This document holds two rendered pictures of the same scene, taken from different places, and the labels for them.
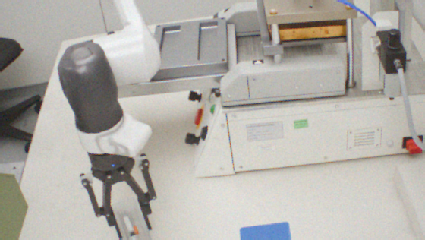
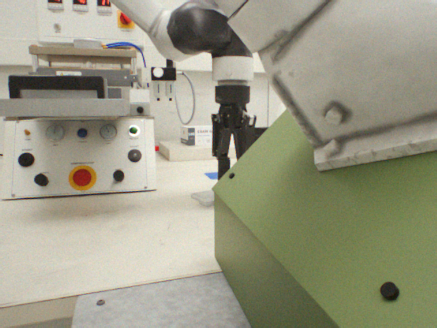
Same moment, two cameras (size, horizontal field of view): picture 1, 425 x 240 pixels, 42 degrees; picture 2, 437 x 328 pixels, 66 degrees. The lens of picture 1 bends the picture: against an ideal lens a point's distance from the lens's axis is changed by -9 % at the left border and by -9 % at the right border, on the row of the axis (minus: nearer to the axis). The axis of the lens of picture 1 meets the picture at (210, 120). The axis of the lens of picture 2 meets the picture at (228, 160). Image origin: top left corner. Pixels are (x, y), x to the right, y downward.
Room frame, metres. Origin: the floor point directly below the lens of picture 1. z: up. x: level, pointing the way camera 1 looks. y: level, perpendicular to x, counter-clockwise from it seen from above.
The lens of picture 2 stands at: (1.09, 0.87, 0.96)
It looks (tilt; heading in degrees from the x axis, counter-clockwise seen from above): 9 degrees down; 249
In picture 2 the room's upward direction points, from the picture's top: straight up
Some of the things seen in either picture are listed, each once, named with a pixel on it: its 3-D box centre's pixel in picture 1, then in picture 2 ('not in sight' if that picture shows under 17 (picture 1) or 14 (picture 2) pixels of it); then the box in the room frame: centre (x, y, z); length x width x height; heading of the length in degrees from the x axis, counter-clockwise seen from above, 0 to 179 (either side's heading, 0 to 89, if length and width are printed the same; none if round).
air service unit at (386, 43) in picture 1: (386, 58); (162, 79); (0.87, -0.34, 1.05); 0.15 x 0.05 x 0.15; 174
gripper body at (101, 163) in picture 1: (111, 161); (232, 106); (0.82, 0.19, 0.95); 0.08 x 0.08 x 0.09
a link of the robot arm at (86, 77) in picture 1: (85, 72); (214, 22); (0.86, 0.20, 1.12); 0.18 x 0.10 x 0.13; 7
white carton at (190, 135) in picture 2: not in sight; (209, 134); (0.64, -0.53, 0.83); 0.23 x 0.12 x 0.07; 1
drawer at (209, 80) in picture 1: (168, 53); (73, 99); (1.14, 0.07, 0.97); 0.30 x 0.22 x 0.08; 84
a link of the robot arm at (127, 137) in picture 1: (113, 132); (234, 73); (0.81, 0.17, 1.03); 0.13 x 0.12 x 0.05; 14
